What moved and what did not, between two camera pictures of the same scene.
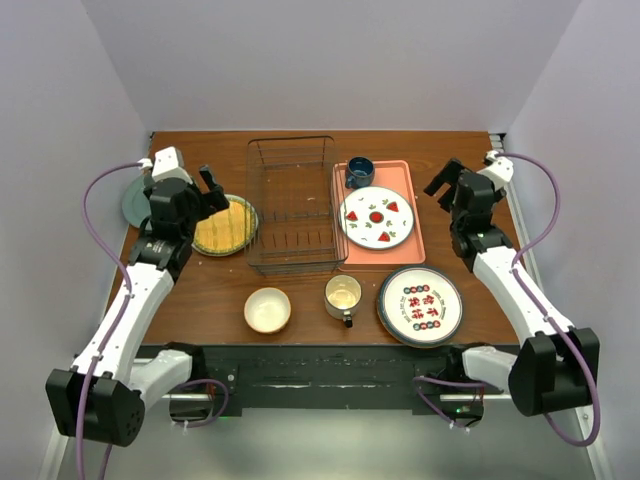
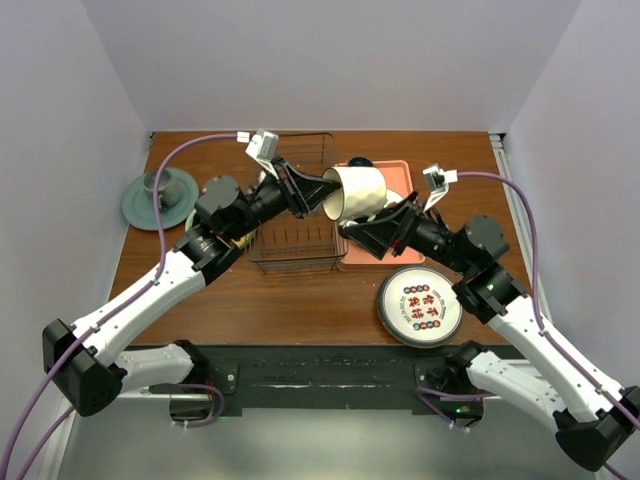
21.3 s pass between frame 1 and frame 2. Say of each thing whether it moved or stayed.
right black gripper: moved
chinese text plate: stayed
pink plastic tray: stayed
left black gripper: moved
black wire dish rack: stayed
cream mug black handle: moved
